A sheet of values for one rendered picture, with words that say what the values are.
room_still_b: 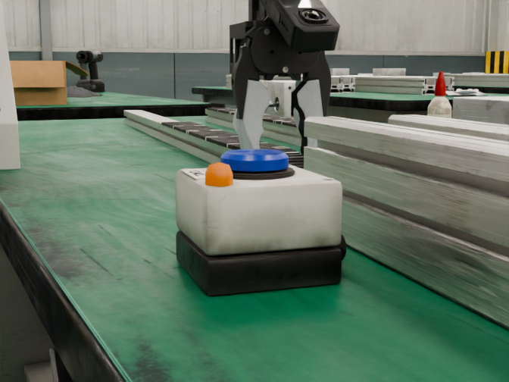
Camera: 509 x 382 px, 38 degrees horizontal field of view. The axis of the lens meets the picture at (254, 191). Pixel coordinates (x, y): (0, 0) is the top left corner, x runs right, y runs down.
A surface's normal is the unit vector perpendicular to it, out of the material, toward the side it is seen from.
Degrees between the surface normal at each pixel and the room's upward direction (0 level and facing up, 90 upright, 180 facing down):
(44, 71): 63
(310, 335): 0
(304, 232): 90
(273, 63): 90
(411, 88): 90
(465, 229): 90
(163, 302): 0
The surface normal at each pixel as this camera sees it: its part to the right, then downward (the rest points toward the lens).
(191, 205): -0.95, 0.05
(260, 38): 0.31, 0.15
